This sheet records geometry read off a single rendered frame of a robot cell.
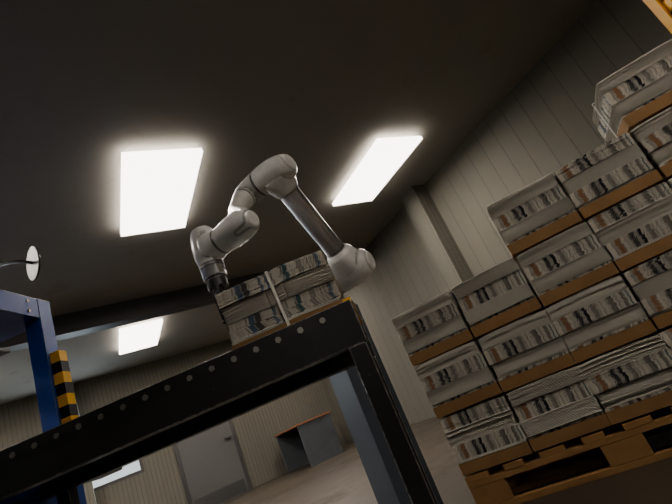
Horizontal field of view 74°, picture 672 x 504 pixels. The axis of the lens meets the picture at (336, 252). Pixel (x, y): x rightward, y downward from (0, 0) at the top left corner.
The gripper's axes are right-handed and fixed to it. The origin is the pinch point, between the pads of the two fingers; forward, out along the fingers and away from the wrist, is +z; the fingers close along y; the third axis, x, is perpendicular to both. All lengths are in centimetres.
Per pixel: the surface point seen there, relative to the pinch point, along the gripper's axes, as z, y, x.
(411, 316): 13, 47, -63
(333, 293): 5.2, -13.4, -37.8
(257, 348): 15.6, -31.9, -14.1
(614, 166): -4, 13, -153
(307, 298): 3.4, -13.8, -29.7
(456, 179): -170, 381, -222
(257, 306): -0.5, -14.3, -14.0
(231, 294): -7.5, -14.6, -7.4
